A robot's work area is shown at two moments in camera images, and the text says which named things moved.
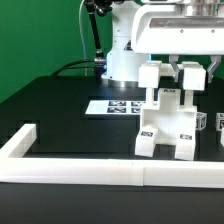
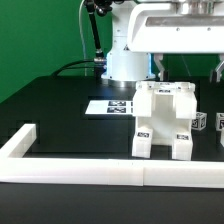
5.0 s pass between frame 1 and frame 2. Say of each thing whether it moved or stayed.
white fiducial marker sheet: stayed
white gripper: stayed
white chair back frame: moved
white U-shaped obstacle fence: stayed
